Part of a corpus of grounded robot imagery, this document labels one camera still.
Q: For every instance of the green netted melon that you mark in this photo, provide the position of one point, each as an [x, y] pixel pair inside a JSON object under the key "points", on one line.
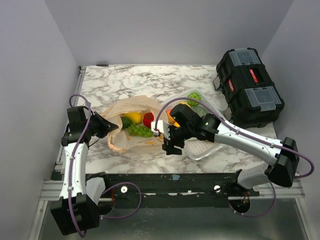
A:
{"points": [[200, 110]]}

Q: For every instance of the black tool box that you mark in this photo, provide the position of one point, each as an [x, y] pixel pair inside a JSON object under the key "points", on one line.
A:
{"points": [[252, 98]]}

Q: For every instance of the aluminium frame rail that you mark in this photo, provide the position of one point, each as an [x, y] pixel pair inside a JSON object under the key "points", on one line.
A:
{"points": [[51, 190]]}

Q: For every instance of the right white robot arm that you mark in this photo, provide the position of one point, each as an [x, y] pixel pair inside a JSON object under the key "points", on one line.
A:
{"points": [[280, 158]]}

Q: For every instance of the orange peach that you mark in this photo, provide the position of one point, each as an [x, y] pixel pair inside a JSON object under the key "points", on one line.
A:
{"points": [[168, 112]]}

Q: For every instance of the red tomato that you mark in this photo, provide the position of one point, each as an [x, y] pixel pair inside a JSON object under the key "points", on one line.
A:
{"points": [[148, 118]]}

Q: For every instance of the white plastic basket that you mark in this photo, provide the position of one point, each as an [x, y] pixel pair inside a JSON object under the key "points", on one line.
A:
{"points": [[194, 148]]}

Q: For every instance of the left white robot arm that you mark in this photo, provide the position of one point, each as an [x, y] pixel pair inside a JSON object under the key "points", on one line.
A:
{"points": [[76, 209]]}

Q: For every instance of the small black wall object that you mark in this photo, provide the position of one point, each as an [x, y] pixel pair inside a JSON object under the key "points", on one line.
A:
{"points": [[102, 65]]}

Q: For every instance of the green grape bunch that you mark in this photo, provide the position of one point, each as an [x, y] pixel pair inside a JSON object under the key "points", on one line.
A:
{"points": [[138, 130]]}

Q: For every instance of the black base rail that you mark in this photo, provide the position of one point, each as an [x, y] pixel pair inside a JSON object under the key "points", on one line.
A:
{"points": [[169, 190]]}

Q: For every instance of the green custard apple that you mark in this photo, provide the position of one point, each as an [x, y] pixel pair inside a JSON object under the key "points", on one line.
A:
{"points": [[194, 95]]}

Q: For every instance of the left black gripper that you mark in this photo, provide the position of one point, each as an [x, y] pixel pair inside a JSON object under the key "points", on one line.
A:
{"points": [[106, 128]]}

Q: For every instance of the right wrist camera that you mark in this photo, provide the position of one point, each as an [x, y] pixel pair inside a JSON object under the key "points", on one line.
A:
{"points": [[160, 128]]}

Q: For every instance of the orange banana-print plastic bag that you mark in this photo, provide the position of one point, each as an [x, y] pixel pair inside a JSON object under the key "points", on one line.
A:
{"points": [[119, 140]]}

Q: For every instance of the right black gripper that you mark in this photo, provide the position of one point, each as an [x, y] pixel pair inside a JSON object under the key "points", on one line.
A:
{"points": [[168, 145]]}

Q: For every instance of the yellow mango front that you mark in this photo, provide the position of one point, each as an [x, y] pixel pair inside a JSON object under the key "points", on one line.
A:
{"points": [[135, 117]]}

